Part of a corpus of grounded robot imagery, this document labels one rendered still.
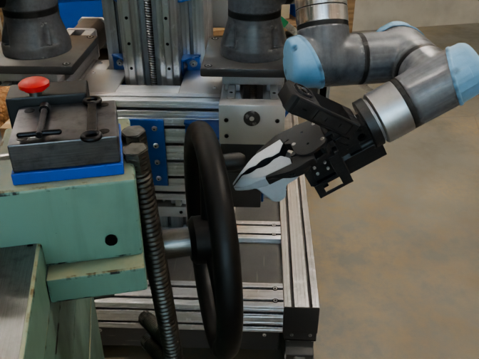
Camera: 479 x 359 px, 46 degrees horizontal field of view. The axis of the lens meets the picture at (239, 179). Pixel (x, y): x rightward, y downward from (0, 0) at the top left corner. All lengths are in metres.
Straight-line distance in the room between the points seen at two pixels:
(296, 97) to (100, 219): 0.29
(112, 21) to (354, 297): 1.08
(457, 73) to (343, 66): 0.15
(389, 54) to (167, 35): 0.65
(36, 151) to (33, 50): 0.80
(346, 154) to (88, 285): 0.40
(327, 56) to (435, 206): 1.58
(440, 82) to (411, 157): 1.90
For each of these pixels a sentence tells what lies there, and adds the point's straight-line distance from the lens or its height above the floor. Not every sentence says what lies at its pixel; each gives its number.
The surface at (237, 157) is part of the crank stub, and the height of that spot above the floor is 0.86.
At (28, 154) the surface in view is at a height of 0.99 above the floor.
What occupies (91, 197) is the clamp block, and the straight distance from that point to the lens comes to 0.54.
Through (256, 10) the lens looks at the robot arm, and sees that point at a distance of 1.22.
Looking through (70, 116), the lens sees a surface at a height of 1.00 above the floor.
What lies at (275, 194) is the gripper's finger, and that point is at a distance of 0.79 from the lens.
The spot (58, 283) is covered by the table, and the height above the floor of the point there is 0.86.
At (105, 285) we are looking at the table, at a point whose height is 0.85.
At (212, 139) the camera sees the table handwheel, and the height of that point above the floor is 0.95.
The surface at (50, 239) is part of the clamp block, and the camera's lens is 0.57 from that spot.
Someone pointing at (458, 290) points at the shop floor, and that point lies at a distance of 1.96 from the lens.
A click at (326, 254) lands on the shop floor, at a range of 1.99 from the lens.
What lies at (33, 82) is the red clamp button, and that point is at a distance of 0.60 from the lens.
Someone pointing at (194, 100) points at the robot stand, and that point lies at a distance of 1.29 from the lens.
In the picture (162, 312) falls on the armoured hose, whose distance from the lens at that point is 0.69.
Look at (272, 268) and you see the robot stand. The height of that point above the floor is 0.21.
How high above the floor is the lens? 1.23
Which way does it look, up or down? 31 degrees down
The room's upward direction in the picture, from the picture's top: straight up
